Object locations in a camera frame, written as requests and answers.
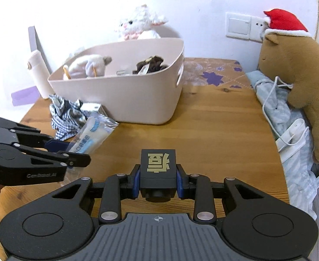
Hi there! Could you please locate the white wall switch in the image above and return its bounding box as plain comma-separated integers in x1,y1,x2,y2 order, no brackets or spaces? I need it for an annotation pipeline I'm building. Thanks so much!
225,11,252,40

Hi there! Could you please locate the white wall socket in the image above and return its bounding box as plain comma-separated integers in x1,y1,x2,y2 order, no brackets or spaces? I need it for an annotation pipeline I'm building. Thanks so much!
250,15,267,42

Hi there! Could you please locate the white fluffy plush item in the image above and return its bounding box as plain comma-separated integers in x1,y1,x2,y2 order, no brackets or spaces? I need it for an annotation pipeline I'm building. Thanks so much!
62,54,113,80

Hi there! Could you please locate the red santa hat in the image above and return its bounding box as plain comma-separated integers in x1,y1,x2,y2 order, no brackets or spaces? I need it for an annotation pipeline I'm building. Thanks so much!
263,8,312,37

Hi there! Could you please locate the blue gingham cloth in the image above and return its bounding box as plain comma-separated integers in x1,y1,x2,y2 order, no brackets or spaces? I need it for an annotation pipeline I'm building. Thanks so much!
49,94,91,140

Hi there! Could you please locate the black box with gold print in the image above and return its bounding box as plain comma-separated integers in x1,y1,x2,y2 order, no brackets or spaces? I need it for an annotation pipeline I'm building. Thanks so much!
139,149,178,203

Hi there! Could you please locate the brown capybara plush toy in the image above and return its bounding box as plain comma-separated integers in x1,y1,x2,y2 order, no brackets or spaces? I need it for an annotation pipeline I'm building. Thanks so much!
258,30,319,164

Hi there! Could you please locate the purple patterned table mat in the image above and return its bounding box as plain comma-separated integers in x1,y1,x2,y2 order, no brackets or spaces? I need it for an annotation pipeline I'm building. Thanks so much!
181,58,252,90

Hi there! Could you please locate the white purple-striped cabinet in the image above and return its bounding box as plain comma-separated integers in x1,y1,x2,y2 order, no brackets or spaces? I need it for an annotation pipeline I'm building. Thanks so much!
11,26,54,106

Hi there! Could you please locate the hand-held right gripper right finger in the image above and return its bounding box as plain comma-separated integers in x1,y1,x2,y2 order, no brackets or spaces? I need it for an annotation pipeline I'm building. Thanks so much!
175,164,266,222

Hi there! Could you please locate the clear plastic packet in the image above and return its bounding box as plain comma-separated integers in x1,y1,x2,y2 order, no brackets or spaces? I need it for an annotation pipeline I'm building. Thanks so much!
64,114,120,181

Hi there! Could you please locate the white sheep plush toy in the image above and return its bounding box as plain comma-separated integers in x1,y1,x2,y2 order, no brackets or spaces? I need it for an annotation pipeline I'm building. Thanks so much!
114,4,169,42

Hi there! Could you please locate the white thermos bottle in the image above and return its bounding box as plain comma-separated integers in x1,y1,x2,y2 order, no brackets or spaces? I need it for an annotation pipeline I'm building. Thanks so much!
27,50,55,100

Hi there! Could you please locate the wooden desktop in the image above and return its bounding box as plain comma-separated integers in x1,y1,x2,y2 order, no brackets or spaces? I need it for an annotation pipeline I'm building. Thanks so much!
4,57,290,260

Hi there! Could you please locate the beige plastic storage bin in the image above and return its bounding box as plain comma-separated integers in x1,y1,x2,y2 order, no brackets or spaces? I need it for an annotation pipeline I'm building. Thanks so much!
47,37,186,125

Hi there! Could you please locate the white power cable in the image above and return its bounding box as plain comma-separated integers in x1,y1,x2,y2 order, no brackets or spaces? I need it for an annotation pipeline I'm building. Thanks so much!
262,75,294,144

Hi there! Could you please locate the white power strip with cable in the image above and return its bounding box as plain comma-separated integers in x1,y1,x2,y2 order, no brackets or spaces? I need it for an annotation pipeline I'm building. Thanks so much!
245,70,319,221

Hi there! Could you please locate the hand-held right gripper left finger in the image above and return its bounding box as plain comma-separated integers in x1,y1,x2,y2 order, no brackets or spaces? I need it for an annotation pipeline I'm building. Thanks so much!
51,164,142,222

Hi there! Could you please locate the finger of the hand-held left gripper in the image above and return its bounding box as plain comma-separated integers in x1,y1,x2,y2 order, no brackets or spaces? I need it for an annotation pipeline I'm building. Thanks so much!
0,116,71,152
13,144,92,172

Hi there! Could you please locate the white box with blue pattern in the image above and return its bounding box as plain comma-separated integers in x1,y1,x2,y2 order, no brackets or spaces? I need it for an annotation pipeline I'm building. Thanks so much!
81,102,109,119

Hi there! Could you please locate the brown patterned cloth with bow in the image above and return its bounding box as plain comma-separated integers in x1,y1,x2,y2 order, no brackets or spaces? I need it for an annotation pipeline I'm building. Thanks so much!
132,56,169,75

